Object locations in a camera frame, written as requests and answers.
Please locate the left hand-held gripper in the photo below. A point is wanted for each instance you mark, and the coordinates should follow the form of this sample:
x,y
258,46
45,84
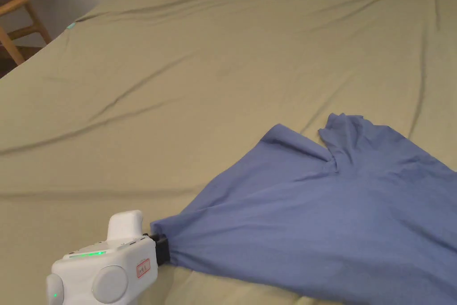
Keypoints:
x,y
107,269

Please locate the blue shirt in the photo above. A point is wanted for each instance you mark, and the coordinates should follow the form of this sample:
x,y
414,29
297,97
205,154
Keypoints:
x,y
321,219

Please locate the bed with beige sheet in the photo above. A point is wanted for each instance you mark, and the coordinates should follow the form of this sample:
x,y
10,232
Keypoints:
x,y
200,80

